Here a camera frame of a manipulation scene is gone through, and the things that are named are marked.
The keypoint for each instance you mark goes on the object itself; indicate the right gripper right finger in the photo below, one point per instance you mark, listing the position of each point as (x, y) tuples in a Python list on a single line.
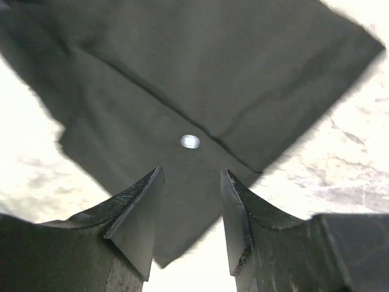
[(270, 250)]

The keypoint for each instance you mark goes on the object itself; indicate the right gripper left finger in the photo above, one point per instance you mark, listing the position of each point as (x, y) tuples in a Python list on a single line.
[(108, 247)]

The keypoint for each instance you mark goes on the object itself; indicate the black long sleeve shirt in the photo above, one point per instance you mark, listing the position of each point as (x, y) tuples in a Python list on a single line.
[(189, 86)]

